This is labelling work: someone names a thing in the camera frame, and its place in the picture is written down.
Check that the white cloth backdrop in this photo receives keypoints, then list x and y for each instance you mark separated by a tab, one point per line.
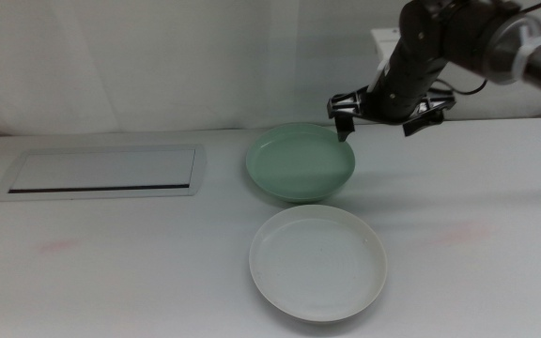
158	56

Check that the green shallow plastic bowl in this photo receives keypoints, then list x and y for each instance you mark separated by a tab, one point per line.
298	169

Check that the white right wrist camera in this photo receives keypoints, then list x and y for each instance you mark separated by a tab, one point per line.
383	40

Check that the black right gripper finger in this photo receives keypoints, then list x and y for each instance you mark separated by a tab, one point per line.
423	124
345	127

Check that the white shallow plastic bowl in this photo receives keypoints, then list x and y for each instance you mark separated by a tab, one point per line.
317	267

